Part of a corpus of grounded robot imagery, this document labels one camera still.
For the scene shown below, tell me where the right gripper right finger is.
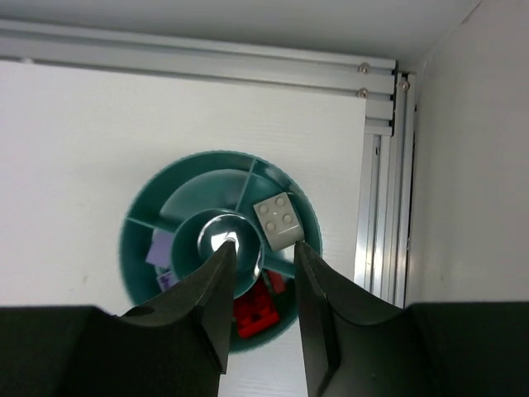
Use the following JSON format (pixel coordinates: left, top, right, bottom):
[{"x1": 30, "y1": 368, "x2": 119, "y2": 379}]
[{"x1": 294, "y1": 242, "x2": 528, "y2": 396}]

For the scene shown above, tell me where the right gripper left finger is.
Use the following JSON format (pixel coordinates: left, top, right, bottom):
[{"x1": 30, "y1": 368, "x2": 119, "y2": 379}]
[{"x1": 1, "y1": 242, "x2": 236, "y2": 396}]

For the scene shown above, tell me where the large red lego brick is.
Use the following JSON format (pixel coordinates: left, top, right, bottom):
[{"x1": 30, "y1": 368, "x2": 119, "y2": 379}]
[{"x1": 233, "y1": 279, "x2": 280, "y2": 338}]

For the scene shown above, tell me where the purple lego brick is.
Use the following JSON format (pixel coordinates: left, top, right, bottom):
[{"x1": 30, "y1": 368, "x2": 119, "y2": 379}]
[{"x1": 145, "y1": 230, "x2": 174, "y2": 269}]

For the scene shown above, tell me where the small red lego brick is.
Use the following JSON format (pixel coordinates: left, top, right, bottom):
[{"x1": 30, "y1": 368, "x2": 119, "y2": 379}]
[{"x1": 264, "y1": 270, "x2": 286, "y2": 294}]

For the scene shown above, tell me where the white lego brick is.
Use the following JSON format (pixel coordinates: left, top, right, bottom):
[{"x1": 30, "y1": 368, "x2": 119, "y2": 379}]
[{"x1": 253, "y1": 193, "x2": 304, "y2": 251}]

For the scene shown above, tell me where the teal divided round container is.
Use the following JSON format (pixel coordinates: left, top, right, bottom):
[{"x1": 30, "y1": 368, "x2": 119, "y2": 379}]
[{"x1": 119, "y1": 151, "x2": 322, "y2": 353}]

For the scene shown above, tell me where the aluminium frame rail right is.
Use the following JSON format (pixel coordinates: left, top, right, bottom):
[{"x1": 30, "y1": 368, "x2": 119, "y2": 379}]
[{"x1": 353, "y1": 72, "x2": 417, "y2": 308}]

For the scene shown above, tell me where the aluminium frame rail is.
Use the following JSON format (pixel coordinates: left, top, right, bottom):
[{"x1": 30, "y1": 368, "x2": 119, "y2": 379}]
[
  {"x1": 353, "y1": 72, "x2": 417, "y2": 308},
  {"x1": 1, "y1": 20, "x2": 397, "y2": 136}
]

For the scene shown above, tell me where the aluminium frame rail back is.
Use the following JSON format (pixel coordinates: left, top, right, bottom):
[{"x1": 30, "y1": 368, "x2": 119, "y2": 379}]
[{"x1": 1, "y1": 20, "x2": 397, "y2": 136}]

